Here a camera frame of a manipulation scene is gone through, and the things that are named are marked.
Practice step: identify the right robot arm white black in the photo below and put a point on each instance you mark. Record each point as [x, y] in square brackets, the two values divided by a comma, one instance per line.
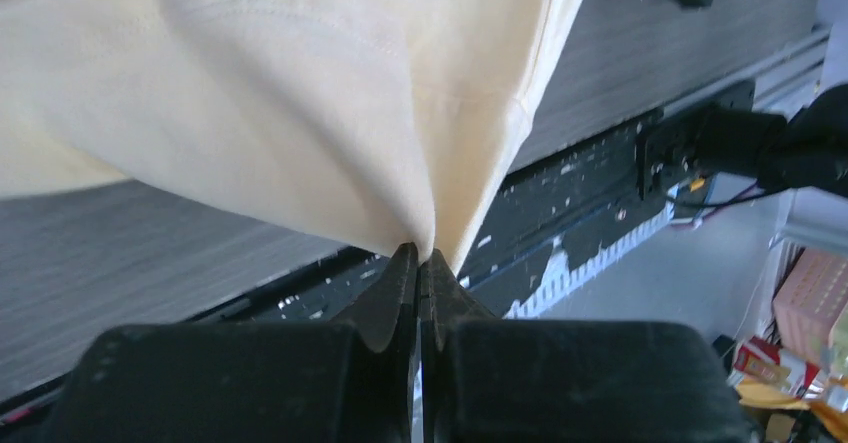
[808, 150]

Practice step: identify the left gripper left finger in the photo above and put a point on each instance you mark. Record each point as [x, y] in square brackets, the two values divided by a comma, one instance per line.
[347, 379]

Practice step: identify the peach cloth garment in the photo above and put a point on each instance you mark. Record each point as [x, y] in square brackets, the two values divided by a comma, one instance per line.
[369, 122]

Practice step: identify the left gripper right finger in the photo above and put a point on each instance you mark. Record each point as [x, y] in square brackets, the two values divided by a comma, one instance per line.
[487, 379]

